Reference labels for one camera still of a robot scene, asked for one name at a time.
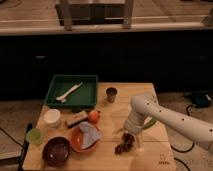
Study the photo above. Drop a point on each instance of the dark bag on floor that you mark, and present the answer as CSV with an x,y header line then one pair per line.
x,y
200,99

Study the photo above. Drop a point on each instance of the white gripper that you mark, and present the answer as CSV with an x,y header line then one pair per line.
x,y
134,125

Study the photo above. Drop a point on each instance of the orange plate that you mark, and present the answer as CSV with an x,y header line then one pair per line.
x,y
76,141

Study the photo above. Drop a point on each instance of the white small bowl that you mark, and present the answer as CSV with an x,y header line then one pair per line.
x,y
52,118

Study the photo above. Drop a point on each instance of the green plastic cup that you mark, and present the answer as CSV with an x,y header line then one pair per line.
x,y
34,136

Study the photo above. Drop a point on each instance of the black table clamp bar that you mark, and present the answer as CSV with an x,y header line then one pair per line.
x,y
24,148

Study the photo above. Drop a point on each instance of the wooden brush block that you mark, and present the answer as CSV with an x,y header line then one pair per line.
x,y
75,119

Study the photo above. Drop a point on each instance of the dark grape bunch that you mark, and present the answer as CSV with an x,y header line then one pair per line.
x,y
126,144

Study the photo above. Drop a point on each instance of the orange fruit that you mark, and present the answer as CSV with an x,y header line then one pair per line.
x,y
94,116

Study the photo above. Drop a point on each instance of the dark red bowl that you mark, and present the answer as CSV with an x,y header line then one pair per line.
x,y
56,151

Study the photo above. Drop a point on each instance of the green plastic tray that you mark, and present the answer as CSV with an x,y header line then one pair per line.
x,y
85,97

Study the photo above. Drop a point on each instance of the light blue cloth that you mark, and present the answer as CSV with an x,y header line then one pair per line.
x,y
90,134

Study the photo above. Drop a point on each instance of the white plastic fork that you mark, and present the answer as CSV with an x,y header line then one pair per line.
x,y
62,98

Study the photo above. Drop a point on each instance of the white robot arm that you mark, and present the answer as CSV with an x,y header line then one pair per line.
x,y
143,105

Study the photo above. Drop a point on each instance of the green vegetable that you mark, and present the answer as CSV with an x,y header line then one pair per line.
x,y
149,124

